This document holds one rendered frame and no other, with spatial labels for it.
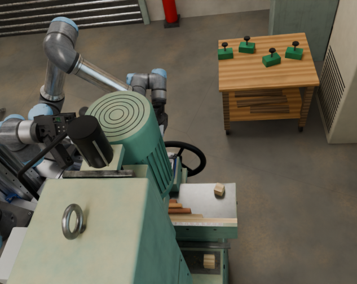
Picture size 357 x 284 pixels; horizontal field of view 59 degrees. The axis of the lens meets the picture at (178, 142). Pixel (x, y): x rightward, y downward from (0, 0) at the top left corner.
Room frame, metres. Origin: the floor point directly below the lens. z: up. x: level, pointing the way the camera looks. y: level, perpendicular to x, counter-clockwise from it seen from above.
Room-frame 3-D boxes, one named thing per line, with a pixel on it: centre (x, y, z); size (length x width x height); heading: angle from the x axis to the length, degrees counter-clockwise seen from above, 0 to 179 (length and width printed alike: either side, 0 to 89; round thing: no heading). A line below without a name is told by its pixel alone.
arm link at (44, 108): (1.18, 0.61, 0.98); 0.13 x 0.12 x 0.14; 171
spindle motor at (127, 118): (0.54, 0.13, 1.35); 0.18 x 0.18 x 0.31
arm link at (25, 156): (0.76, 0.51, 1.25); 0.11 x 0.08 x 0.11; 22
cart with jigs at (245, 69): (1.75, -0.74, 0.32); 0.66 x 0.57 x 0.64; 75
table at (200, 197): (0.65, 0.12, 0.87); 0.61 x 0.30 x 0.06; 74
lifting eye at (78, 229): (0.27, 0.21, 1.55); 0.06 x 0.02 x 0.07; 164
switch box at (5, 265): (0.27, 0.35, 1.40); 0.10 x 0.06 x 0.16; 164
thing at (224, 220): (0.53, 0.15, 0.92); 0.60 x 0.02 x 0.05; 74
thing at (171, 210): (0.56, 0.12, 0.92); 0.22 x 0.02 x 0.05; 74
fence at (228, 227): (0.51, 0.16, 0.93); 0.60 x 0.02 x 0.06; 74
